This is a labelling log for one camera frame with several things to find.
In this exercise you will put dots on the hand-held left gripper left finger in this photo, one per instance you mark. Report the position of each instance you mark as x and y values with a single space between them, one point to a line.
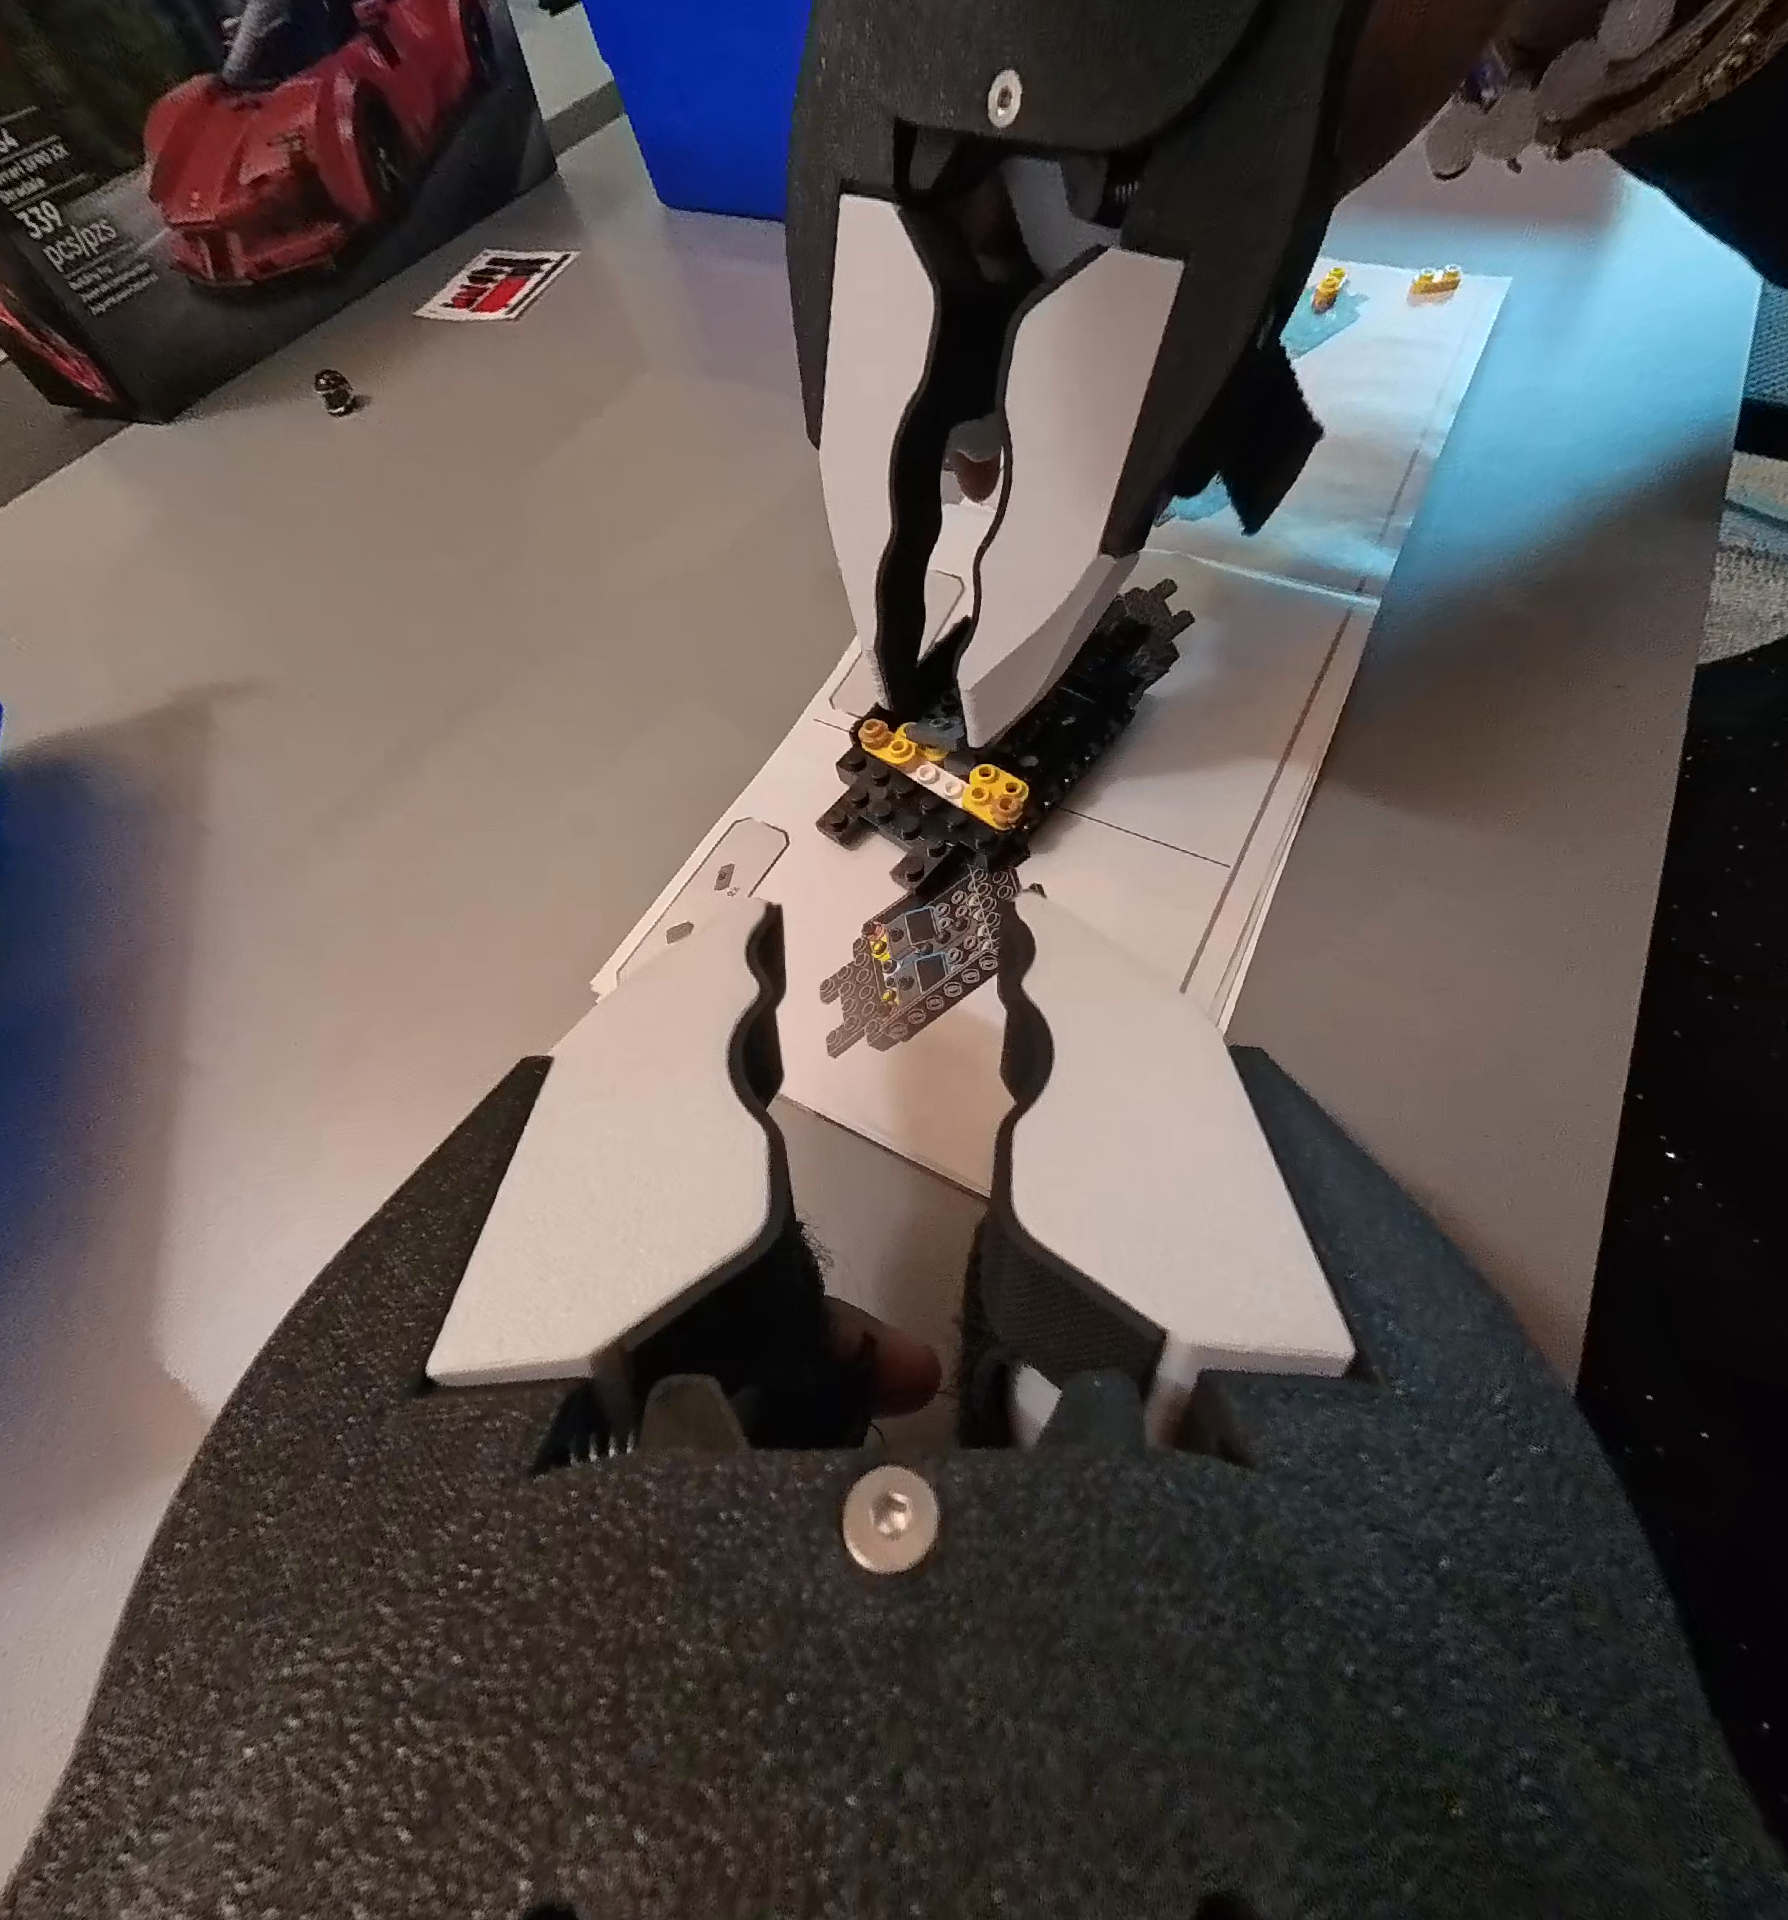
609 1199

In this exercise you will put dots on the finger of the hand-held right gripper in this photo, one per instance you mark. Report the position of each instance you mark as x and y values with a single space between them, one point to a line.
858 422
1073 450

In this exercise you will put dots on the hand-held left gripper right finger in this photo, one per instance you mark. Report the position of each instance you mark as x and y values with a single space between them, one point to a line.
1164 1199

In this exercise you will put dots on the black lego car chassis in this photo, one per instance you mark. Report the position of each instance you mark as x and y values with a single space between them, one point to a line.
873 810

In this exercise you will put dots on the white lego instruction booklet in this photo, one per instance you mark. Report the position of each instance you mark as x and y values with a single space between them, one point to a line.
1375 422

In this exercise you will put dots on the small dark shiny lego piece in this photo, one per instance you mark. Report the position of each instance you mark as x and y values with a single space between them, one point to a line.
336 394

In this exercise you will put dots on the red car lego box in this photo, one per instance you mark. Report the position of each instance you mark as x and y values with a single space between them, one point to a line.
309 151

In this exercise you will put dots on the person's right hand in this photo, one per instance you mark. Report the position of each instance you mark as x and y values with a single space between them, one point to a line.
972 469

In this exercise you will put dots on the red black white sticker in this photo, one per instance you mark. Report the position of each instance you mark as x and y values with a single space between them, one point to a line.
498 285

